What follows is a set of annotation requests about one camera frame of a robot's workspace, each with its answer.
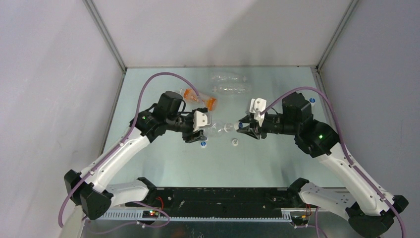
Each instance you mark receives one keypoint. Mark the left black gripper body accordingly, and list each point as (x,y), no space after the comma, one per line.
(187,130)

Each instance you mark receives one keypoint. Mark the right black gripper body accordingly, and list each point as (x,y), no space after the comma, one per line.
(269,125)

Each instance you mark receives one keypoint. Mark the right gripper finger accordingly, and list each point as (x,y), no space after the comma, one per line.
(253,132)
(246,119)

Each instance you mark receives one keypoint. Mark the clear bottle caps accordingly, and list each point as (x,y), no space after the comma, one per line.
(218,128)

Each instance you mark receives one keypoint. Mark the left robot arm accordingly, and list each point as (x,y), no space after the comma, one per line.
(91,189)

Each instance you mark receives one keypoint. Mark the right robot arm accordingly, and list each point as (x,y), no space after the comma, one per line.
(368,208)

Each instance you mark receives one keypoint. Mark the clear bottle second row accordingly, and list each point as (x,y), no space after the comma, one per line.
(231,89)

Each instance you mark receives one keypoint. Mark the orange labelled bottle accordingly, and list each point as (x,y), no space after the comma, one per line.
(190,96)

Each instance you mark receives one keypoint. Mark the left electronics board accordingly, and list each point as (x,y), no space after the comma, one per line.
(150,214)

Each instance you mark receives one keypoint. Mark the electronics board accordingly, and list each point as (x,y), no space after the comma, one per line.
(300,220)
(150,214)

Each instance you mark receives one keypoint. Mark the right electronics board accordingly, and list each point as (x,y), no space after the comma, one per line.
(300,220)

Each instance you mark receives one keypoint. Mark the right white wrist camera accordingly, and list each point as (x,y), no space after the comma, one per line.
(256,110)

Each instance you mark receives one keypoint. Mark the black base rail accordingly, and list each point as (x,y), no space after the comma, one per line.
(222,202)

